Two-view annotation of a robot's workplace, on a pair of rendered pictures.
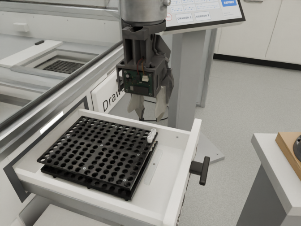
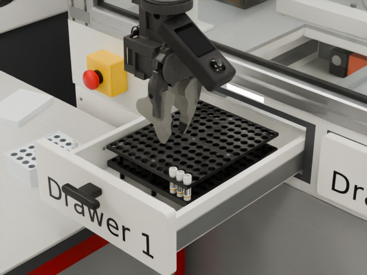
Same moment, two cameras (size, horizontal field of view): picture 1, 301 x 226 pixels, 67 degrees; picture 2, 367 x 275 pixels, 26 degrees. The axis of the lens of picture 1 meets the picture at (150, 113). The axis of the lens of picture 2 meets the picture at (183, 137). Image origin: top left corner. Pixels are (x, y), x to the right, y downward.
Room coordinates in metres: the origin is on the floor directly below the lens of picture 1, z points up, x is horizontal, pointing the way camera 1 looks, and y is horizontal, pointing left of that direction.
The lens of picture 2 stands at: (0.83, -0.91, 1.54)
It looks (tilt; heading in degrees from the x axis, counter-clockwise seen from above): 30 degrees down; 114
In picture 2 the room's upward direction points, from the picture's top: straight up
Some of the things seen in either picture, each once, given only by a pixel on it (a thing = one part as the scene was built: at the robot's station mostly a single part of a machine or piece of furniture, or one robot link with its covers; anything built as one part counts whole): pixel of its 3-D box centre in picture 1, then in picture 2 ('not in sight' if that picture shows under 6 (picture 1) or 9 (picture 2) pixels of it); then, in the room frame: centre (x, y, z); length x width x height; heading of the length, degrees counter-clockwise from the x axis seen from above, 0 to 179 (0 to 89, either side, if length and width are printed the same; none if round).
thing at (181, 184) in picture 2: (142, 156); (148, 164); (0.36, 0.02, 0.90); 0.18 x 0.02 x 0.01; 161
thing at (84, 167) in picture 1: (103, 154); (193, 155); (0.39, 0.11, 0.87); 0.22 x 0.18 x 0.06; 71
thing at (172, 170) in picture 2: (149, 144); (173, 181); (0.41, 0.00, 0.89); 0.01 x 0.01 x 0.05
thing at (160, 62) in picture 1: (144, 57); (163, 37); (0.39, 0.01, 1.12); 0.09 x 0.08 x 0.12; 161
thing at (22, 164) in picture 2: not in sight; (45, 158); (0.09, 0.13, 0.78); 0.12 x 0.08 x 0.04; 67
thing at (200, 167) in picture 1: (199, 168); (87, 193); (0.32, -0.10, 0.91); 0.07 x 0.04 x 0.01; 161
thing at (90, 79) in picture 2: not in sight; (93, 78); (0.10, 0.29, 0.88); 0.04 x 0.03 x 0.04; 161
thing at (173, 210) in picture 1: (184, 175); (101, 203); (0.32, -0.07, 0.87); 0.29 x 0.02 x 0.11; 161
